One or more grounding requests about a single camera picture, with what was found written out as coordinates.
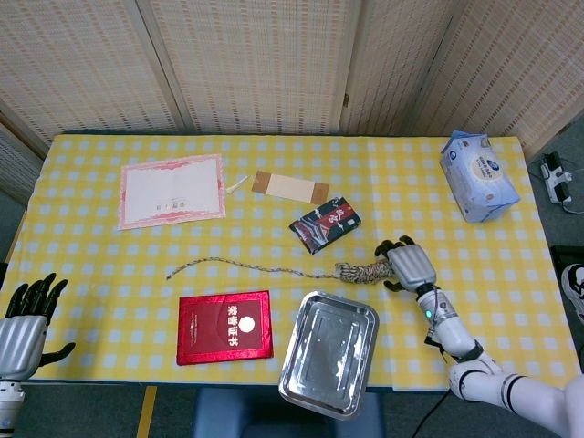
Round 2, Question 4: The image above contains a white power strip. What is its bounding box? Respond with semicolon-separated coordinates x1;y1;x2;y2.
540;152;576;204

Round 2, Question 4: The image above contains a blue tissue pack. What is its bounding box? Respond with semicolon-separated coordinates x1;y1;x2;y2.
439;129;522;224

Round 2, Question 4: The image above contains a woven beige folding screen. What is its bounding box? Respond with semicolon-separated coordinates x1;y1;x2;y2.
0;0;584;206

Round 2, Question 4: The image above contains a pink bordered certificate paper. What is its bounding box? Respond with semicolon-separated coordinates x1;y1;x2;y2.
117;153;227;231

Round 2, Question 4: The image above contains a black floor mat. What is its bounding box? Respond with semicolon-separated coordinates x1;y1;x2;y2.
549;245;584;361

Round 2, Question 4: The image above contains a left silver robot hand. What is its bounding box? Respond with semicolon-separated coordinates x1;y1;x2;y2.
0;272;77;382

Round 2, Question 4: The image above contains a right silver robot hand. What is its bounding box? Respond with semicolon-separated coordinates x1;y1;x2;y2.
374;235;438;294

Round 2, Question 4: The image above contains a black and white sneaker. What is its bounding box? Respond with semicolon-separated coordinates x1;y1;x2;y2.
560;263;584;325

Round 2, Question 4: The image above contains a blue stool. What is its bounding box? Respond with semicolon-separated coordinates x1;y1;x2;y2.
193;390;384;438

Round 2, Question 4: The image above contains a speckled beige braided rope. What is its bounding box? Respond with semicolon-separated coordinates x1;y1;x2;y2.
165;257;398;285

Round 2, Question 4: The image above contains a dark patterned flat box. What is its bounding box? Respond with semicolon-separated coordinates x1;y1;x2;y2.
288;195;364;255

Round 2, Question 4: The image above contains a stainless steel tray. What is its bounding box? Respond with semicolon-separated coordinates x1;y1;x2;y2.
277;291;381;420

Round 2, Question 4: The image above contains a yellow checkered tablecloth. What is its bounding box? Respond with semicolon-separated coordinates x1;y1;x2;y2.
0;134;580;392

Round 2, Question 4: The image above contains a red certificate folder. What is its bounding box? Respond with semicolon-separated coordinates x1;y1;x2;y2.
176;289;275;367

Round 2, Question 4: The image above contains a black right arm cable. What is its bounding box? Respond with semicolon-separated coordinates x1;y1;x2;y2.
412;390;453;438

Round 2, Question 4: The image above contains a yellow floor tape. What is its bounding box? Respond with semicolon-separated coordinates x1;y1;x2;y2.
136;385;159;438

